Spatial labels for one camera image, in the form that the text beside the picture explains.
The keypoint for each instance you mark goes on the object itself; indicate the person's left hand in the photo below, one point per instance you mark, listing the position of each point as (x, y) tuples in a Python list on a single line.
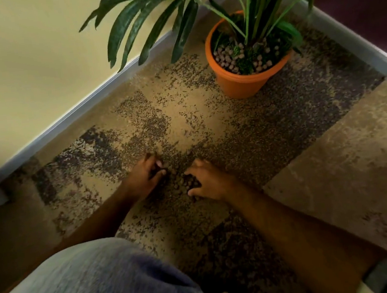
[(142, 181)]

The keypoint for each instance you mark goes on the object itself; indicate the person's right hand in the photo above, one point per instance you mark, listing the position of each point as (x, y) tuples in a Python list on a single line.
[(212, 182)]

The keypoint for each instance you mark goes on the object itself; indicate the brown pebbles pile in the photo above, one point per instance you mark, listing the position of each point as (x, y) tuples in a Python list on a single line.
[(183, 183)]

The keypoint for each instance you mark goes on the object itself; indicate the green artificial palm plant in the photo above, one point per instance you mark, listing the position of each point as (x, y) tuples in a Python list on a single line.
[(242, 86)]

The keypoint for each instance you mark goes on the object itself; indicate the cluster of pale pebbles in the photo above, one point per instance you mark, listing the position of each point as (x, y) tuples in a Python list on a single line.
[(227, 60)]

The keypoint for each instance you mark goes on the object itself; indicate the person's right forearm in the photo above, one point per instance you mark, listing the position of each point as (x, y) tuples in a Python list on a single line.
[(304, 246)]

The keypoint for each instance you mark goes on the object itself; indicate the person's left forearm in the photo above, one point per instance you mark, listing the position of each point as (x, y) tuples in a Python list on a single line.
[(98, 223)]

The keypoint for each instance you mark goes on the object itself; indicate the person's left jeans leg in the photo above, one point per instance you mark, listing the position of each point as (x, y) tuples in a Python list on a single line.
[(84, 287)]

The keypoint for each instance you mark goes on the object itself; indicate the white baseboard under yellow wall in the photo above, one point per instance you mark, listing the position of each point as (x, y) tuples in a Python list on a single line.
[(72, 112)]

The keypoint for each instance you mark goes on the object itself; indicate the white baseboard under purple wall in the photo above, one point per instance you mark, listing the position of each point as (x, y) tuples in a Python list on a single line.
[(358, 44)]

